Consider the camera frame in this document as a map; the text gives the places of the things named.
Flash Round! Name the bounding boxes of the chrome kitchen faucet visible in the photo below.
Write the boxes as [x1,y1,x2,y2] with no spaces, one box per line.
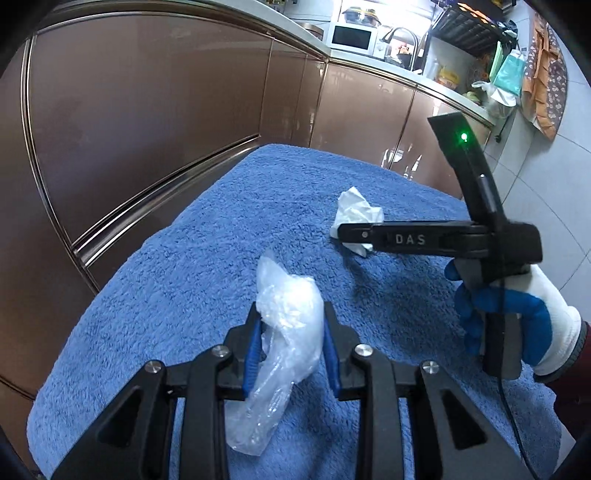
[379,27,421,71]

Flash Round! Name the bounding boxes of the black dish rack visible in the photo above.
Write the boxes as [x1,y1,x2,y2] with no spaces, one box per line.
[429,2,514,57]

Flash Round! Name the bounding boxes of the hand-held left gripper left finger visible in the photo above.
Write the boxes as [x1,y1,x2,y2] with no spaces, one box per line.
[51,302,266,480]

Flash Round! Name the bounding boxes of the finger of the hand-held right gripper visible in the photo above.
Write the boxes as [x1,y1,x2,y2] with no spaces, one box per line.
[337,220,491,257]

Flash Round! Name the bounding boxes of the white plastic bag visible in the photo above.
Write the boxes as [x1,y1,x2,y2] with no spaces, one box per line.
[471,80,519,119]

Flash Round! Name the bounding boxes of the clear plastic bag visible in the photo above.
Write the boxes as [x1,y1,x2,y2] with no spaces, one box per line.
[225,251,324,457]

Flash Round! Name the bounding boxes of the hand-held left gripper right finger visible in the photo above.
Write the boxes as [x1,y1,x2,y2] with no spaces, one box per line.
[322,302,532,480]

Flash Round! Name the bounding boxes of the white microwave oven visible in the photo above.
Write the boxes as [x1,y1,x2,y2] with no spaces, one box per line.
[328,21,379,53]

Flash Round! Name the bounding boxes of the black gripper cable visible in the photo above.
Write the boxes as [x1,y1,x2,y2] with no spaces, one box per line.
[497,376,542,480]

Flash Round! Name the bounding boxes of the person's right forearm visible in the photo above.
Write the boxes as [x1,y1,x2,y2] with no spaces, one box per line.
[534,320,591,446]

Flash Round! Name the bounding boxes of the pot with glass lid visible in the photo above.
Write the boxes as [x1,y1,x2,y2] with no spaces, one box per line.
[342,6,382,27]

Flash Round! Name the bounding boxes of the yellow container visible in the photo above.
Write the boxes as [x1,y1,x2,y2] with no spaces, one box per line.
[436,66,461,89]

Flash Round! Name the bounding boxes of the blue fluffy towel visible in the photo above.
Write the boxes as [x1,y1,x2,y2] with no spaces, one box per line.
[27,143,563,480]

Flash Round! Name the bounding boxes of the brown kitchen cabinet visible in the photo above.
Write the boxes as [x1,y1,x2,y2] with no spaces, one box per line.
[0,14,493,402]

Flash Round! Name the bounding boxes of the white tissue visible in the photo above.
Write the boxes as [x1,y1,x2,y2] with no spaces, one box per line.
[330,186,385,257]

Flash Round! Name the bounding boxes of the person's right hand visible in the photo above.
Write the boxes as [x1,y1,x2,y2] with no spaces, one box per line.
[444,258,583,377]

